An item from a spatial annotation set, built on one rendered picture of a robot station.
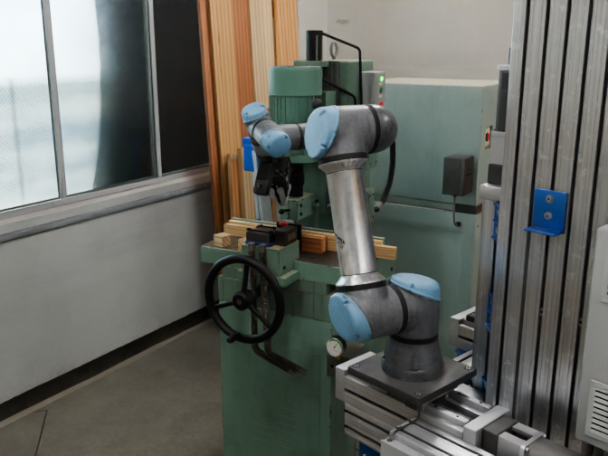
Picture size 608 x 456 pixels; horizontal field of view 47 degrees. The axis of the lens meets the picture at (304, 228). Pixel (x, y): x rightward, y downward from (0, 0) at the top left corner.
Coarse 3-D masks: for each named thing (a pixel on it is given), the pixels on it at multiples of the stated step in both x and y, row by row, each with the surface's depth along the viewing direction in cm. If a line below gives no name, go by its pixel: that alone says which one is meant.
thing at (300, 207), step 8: (304, 192) 247; (288, 200) 236; (296, 200) 234; (304, 200) 238; (312, 200) 243; (296, 208) 235; (304, 208) 239; (312, 208) 244; (280, 216) 238; (288, 216) 237; (296, 216) 236; (304, 216) 239
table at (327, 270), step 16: (208, 256) 242; (224, 256) 239; (304, 256) 230; (320, 256) 230; (336, 256) 230; (240, 272) 226; (288, 272) 224; (304, 272) 225; (320, 272) 222; (336, 272) 220
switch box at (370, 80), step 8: (368, 72) 246; (376, 72) 246; (384, 72) 252; (368, 80) 246; (376, 80) 246; (384, 80) 252; (368, 88) 247; (376, 88) 247; (384, 88) 253; (368, 96) 248; (376, 96) 248; (384, 96) 254; (376, 104) 249; (384, 104) 255
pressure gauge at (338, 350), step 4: (336, 336) 220; (328, 340) 219; (332, 340) 219; (336, 340) 218; (340, 340) 218; (344, 340) 219; (328, 344) 220; (332, 344) 219; (336, 344) 218; (340, 344) 218; (344, 344) 218; (328, 348) 220; (332, 348) 219; (336, 348) 219; (340, 348) 218; (344, 348) 218; (328, 352) 220; (332, 352) 220; (336, 352) 219; (340, 352) 218; (336, 356) 222
